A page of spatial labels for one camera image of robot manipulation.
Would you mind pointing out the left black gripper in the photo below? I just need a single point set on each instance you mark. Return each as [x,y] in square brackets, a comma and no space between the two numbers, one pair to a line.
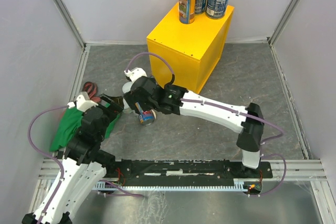
[111,102]

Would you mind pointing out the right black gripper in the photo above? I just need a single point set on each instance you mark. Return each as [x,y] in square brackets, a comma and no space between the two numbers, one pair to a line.
[133,100]

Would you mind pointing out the cartoon label can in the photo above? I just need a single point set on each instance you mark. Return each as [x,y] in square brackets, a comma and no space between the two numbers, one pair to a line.
[186,10]
[145,117]

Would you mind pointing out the dark blue soup can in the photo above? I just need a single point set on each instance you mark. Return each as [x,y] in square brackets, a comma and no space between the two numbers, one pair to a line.
[216,9]

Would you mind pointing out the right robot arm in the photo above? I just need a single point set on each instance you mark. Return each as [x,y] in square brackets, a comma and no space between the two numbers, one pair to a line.
[246,121]

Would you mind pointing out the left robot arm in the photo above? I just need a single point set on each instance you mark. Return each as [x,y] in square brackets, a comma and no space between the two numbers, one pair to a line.
[83,163]

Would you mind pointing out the yellow box counter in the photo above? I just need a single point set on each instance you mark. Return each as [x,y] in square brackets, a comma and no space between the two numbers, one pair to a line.
[191,51]

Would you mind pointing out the white lid yellow can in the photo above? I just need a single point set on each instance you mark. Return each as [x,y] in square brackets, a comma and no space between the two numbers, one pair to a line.
[126,87]

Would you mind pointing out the green cloth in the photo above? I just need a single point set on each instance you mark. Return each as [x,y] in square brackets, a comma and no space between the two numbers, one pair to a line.
[70,128]

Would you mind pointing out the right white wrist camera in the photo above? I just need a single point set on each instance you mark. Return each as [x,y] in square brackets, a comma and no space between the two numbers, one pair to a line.
[135,74]

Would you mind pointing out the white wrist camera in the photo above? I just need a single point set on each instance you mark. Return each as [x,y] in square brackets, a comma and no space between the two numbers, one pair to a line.
[135,74]
[82,102]

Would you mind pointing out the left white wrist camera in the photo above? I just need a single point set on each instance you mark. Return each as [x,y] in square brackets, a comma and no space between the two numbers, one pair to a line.
[82,102]

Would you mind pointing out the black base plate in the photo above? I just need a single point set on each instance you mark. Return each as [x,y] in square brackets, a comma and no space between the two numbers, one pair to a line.
[145,173]

